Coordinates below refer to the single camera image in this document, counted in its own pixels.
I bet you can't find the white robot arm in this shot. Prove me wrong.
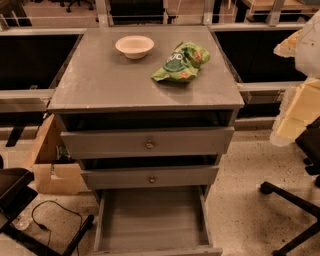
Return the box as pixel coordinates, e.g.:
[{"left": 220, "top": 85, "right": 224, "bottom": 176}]
[{"left": 269, "top": 11, "right": 320, "bottom": 147}]

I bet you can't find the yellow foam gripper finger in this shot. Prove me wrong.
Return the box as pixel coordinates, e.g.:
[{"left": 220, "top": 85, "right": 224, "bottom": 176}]
[
  {"left": 273, "top": 30, "right": 302, "bottom": 58},
  {"left": 269, "top": 78, "right": 320, "bottom": 147}
]

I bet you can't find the grey metal railing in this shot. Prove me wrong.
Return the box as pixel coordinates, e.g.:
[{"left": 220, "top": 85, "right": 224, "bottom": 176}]
[{"left": 0, "top": 0, "right": 319, "bottom": 112}]

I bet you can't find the grey open bottom drawer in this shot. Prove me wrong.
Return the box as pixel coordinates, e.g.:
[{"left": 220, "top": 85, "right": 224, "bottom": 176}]
[{"left": 94, "top": 186, "right": 223, "bottom": 256}]

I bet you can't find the black office chair right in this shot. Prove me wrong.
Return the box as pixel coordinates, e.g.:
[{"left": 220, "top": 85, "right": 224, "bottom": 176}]
[{"left": 259, "top": 116, "right": 320, "bottom": 256}]

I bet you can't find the black cable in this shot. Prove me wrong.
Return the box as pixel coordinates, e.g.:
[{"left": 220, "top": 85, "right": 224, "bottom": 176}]
[{"left": 30, "top": 199, "right": 84, "bottom": 256}]

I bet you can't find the green rice chip bag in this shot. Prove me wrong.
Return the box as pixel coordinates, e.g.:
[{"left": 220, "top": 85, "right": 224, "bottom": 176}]
[{"left": 151, "top": 42, "right": 211, "bottom": 83}]

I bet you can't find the grey top drawer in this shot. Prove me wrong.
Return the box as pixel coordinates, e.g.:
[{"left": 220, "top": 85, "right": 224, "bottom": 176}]
[{"left": 61, "top": 127, "right": 234, "bottom": 159}]

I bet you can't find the white bowl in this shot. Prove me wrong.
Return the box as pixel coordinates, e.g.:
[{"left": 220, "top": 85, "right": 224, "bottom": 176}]
[{"left": 115, "top": 35, "right": 154, "bottom": 60}]

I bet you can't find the grey middle drawer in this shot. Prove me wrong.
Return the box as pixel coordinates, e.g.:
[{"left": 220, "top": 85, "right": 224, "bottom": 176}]
[{"left": 81, "top": 166, "right": 218, "bottom": 190}]

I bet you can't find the brown cardboard box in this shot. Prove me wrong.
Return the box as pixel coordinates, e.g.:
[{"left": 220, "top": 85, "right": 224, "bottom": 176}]
[{"left": 21, "top": 115, "right": 84, "bottom": 195}]

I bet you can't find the grey drawer cabinet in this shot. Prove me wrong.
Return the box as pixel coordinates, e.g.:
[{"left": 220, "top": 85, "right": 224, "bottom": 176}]
[{"left": 46, "top": 25, "right": 245, "bottom": 201}]

